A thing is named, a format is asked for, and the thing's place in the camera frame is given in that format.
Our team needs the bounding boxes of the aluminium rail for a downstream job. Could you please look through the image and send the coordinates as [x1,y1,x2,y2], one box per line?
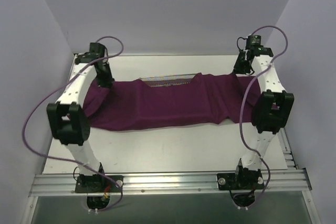
[29,169,312,197]
[253,50,300,169]

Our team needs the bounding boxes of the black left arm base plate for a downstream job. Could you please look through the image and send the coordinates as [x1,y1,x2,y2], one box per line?
[75,174,124,194]

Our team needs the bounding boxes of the metal mesh instrument tray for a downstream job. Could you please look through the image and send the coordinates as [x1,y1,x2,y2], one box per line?
[137,73,196,87]

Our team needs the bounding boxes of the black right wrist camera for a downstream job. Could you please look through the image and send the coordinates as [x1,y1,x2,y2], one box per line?
[245,35,261,50]

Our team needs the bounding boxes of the aluminium front rail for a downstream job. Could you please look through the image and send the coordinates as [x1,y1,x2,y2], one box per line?
[29,169,312,197]

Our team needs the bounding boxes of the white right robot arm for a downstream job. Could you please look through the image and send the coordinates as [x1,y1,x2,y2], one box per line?
[233,46,294,189]

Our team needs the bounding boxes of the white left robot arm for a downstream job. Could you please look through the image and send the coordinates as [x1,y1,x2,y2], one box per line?
[46,52,114,192]

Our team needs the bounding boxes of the aluminium right side rail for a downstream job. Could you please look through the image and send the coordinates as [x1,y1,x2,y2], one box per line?
[253,50,300,169]

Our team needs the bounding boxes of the purple cloth wrap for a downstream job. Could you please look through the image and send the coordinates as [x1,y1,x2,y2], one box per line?
[83,73,252,131]

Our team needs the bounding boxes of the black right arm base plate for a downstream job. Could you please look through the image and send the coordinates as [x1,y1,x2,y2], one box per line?
[216,171,265,190]

